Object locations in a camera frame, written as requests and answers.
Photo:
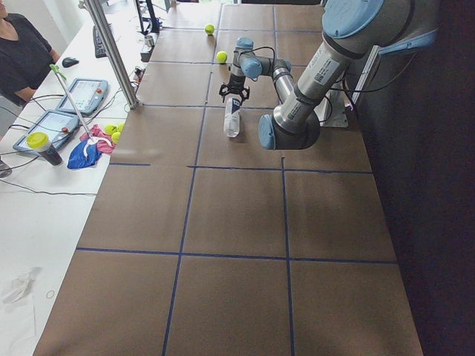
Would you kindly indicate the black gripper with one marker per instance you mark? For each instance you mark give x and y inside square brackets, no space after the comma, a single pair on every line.
[235,80]

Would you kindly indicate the clear tennis ball can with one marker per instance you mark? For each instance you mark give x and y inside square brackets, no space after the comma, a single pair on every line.
[231,123]

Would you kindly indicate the tennis ball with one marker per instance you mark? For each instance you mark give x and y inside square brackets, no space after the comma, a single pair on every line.
[209,29]
[110,129]
[115,137]
[221,57]

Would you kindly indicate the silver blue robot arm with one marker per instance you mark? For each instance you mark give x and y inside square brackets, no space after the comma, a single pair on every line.
[350,30]

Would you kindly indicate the small metal cup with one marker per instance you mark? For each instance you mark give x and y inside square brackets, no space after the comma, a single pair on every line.
[149,40]

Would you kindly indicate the black keyboard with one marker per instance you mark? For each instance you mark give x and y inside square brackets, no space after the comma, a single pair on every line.
[99,48]

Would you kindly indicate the pink cloth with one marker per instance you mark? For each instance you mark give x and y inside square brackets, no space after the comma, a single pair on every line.
[104,143]

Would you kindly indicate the upper teach pendant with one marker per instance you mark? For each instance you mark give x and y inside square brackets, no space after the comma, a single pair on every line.
[88,94]

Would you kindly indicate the teach pendant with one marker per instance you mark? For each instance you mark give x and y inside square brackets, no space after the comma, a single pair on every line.
[56,124]
[88,94]

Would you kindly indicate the black computer mouse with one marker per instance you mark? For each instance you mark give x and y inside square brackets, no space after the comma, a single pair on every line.
[69,62]

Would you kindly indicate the blue cloth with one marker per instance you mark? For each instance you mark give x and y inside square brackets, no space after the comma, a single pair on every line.
[83,155]

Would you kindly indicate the reacher grabber stick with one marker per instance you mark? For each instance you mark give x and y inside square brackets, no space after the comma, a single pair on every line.
[60,77]

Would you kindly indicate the lower teach pendant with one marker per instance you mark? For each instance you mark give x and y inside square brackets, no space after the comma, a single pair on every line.
[56,124]

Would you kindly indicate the dark bottle yellow lid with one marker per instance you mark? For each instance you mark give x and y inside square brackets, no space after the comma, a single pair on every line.
[42,145]

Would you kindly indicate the person in black shirt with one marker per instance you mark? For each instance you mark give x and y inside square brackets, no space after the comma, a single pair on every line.
[26,57]

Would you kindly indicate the crumpled white paper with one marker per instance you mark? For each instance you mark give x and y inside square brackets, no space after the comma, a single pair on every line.
[15,289]

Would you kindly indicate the tennis ball beside post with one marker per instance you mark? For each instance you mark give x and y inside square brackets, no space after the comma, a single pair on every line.
[110,129]

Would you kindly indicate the aluminium frame post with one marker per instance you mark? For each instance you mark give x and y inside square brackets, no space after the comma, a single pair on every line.
[101,23]

